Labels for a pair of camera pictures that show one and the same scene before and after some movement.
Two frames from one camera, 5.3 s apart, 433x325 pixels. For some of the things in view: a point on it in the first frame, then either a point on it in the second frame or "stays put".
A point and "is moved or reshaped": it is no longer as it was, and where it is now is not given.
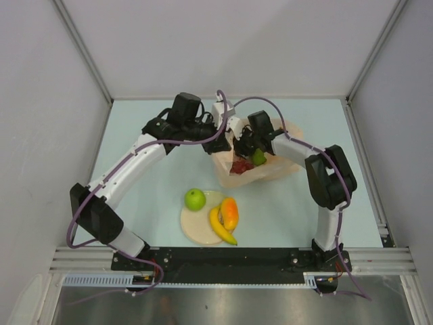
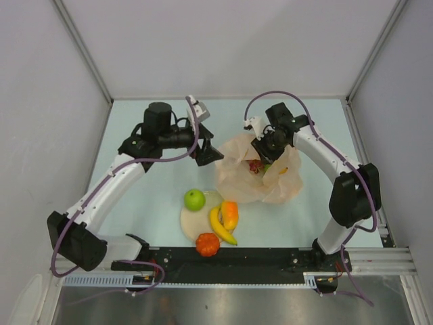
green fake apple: (258, 157) -> (266, 166)
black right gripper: (239, 145) -> (266, 156)
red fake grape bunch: (239, 166) -> (254, 165)
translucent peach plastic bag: (275, 166) is moved or reshaped
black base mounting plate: (235, 265) stays put
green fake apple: (195, 200) stays put
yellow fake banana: (216, 223) stays put
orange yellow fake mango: (230, 212) stays put
